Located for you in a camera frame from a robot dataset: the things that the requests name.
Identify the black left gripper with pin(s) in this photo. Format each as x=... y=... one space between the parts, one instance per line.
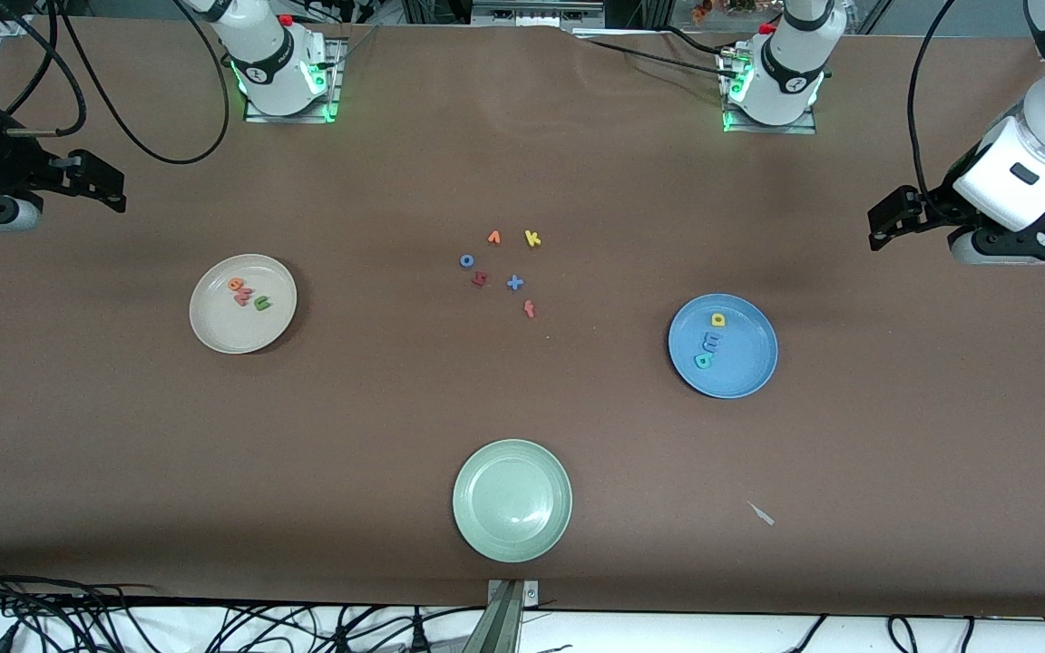
x=933 y=206

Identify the red foam letter w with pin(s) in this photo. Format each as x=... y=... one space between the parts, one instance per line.
x=243 y=297

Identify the light blue foam letter m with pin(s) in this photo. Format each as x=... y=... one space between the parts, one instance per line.
x=713 y=341

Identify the teal foam letter b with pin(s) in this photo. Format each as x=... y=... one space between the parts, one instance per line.
x=704 y=361

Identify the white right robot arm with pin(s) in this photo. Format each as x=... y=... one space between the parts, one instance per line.
x=273 y=63

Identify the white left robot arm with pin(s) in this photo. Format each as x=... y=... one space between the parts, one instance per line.
x=790 y=63

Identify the beige brown plate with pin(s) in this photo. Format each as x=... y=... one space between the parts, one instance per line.
x=232 y=331

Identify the blue plate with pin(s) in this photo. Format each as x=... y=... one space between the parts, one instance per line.
x=745 y=358

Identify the white tape scrap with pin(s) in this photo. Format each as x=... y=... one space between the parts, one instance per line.
x=761 y=513

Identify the yellow foam letter k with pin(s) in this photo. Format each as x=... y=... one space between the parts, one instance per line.
x=532 y=239

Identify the dark red foam letter h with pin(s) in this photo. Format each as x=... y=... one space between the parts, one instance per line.
x=480 y=280

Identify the brown paper table cover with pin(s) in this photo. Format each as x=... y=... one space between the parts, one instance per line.
x=522 y=408

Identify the pale green plate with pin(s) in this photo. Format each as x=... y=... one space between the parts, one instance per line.
x=512 y=501

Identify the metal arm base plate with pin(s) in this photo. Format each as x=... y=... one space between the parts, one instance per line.
x=772 y=129
x=291 y=116

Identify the aluminium frame rail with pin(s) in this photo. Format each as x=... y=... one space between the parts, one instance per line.
x=2 y=27

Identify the grey metal frame bracket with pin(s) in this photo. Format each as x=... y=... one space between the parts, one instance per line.
x=532 y=14

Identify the aluminium profile with bracket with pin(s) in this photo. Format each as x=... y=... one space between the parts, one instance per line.
x=500 y=626

